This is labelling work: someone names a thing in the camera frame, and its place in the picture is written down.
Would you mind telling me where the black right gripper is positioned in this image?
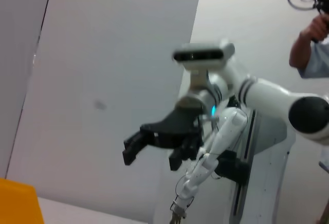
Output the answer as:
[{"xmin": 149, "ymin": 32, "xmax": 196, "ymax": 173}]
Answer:
[{"xmin": 122, "ymin": 107, "xmax": 204, "ymax": 172}]

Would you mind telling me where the bystander forearm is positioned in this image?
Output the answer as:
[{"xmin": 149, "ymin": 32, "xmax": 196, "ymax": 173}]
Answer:
[{"xmin": 289, "ymin": 32, "xmax": 314, "ymax": 68}]

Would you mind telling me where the bystander hand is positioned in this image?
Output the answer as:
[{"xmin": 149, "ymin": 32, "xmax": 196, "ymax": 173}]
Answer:
[{"xmin": 300, "ymin": 15, "xmax": 329, "ymax": 42}]

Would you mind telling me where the yellow plastic bin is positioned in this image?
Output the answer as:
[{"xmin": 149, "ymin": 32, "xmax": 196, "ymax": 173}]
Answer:
[{"xmin": 0, "ymin": 177, "xmax": 46, "ymax": 224}]

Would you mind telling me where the light blue shirt sleeve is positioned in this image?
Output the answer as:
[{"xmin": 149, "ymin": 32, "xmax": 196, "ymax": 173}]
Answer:
[{"xmin": 299, "ymin": 39, "xmax": 329, "ymax": 80}]

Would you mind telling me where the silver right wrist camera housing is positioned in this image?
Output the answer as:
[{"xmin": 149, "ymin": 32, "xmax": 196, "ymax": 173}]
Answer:
[{"xmin": 172, "ymin": 42, "xmax": 236, "ymax": 72}]

